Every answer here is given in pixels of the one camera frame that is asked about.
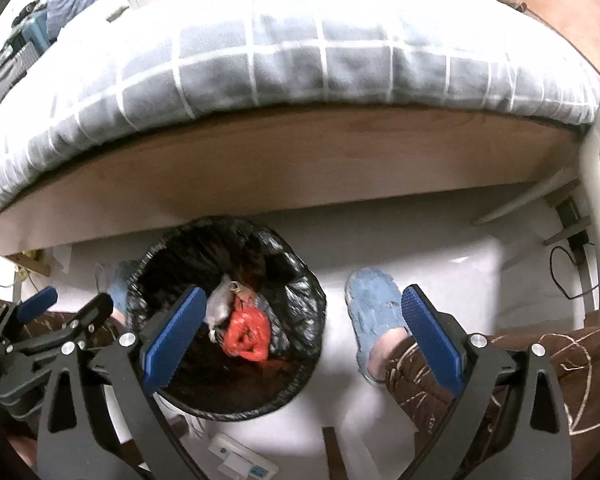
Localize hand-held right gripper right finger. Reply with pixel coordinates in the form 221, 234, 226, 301
400, 284, 574, 480

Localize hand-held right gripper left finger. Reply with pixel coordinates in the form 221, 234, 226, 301
36, 286, 211, 480

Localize red plastic bag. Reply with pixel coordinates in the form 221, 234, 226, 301
224, 308, 272, 362

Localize grey storage box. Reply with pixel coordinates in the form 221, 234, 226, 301
0, 41, 37, 128

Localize white flat box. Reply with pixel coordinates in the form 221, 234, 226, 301
217, 454, 281, 480

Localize dark wooden stick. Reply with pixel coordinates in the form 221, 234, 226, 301
322, 426, 349, 480

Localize black cable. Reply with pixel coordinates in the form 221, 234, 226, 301
549, 244, 590, 302

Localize grey checked bed sheet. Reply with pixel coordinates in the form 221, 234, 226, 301
0, 0, 600, 223

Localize blue plastic chair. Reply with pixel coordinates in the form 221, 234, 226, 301
10, 10, 51, 47

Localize person's right leg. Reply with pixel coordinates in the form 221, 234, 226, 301
370, 326, 600, 480

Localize black power adapter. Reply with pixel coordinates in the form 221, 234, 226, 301
555, 195, 592, 258

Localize wooden bed frame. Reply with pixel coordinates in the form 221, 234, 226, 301
0, 105, 588, 256

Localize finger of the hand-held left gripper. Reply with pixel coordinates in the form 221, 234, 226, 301
11, 292, 115, 361
0, 286, 60, 356

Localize white box with blue dot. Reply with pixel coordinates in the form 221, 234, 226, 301
208, 432, 254, 462

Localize wooden headboard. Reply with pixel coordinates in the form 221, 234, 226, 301
510, 0, 600, 82

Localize trash bin with black liner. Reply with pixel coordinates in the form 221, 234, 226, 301
125, 216, 328, 418

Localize grey crumpled wrapper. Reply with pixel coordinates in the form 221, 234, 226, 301
203, 275, 256, 343

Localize blue slipper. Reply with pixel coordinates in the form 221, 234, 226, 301
96, 260, 142, 317
345, 267, 416, 386

